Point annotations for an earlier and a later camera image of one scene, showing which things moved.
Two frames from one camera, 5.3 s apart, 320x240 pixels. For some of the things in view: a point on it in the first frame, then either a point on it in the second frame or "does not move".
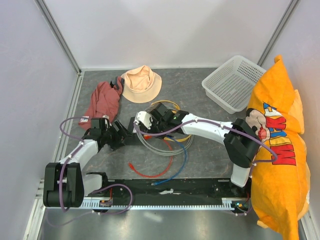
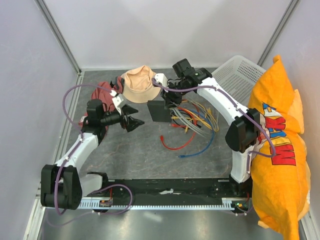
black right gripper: (153, 120) -> (170, 100)
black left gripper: (117, 144) -> (132, 123)
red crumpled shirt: (105, 97) does not move
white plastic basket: (229, 87) does not move
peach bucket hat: (141, 85) does not move
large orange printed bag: (280, 175) does not move
